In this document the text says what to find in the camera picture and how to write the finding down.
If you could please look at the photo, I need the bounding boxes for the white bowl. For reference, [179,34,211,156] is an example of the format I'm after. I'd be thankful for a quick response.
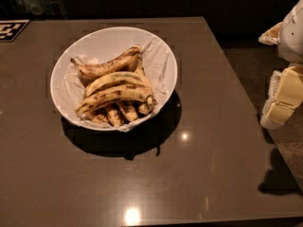
[49,26,179,132]

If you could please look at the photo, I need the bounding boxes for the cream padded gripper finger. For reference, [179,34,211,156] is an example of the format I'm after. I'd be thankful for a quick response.
[260,64,303,130]

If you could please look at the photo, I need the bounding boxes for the lower banana bunch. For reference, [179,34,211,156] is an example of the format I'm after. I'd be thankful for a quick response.
[84,97,157,128]

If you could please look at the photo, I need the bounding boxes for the white plastic jugs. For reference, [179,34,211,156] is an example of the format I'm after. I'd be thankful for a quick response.
[15,0,54,16]

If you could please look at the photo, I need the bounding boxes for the front spotted banana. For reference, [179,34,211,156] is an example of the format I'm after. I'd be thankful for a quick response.
[76,84,153,114]

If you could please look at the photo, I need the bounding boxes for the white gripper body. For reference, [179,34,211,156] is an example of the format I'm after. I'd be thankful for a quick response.
[277,0,303,63]

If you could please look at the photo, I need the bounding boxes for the middle spotted banana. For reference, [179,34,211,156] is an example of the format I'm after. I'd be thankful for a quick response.
[84,71,152,97]

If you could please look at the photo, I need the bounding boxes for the top spotted banana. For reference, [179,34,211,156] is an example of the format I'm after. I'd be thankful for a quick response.
[70,45,141,79]

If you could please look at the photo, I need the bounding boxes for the spotted banana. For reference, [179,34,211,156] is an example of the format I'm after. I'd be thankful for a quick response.
[84,71,152,97]
[76,84,153,114]
[70,45,141,79]

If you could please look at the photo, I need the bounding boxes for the black white marker tag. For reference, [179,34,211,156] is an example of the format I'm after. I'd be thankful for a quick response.
[0,20,29,43]

